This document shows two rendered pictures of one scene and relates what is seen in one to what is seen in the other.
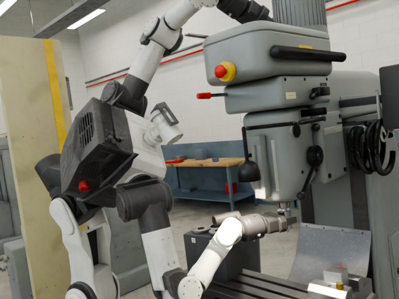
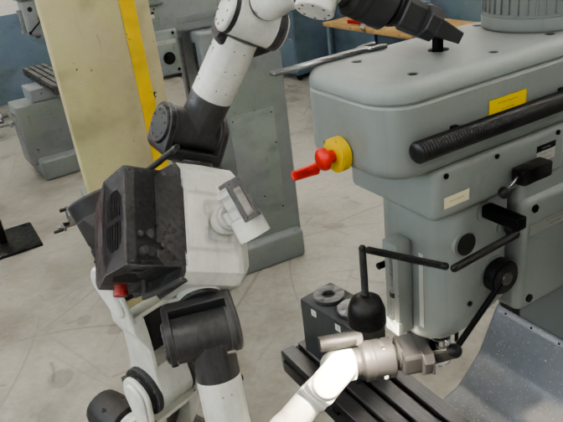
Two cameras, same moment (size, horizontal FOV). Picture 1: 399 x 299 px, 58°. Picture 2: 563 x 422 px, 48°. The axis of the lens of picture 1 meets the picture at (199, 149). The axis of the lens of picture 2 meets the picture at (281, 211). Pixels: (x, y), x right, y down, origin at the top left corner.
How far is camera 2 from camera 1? 0.62 m
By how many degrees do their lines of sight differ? 27
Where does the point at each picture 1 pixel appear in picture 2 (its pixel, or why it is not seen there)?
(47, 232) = not seen: hidden behind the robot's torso
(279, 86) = (433, 190)
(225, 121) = not seen: outside the picture
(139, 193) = (189, 333)
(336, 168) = (550, 280)
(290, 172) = (444, 306)
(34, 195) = (102, 160)
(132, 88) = (199, 119)
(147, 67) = (224, 83)
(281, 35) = (446, 103)
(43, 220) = not seen: hidden behind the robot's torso
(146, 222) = (201, 371)
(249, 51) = (373, 139)
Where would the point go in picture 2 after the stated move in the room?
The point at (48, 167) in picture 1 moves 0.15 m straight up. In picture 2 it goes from (84, 221) to (68, 163)
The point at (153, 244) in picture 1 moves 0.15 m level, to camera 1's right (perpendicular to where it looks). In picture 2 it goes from (209, 402) to (283, 408)
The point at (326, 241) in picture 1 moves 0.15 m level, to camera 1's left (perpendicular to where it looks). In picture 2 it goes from (529, 350) to (469, 347)
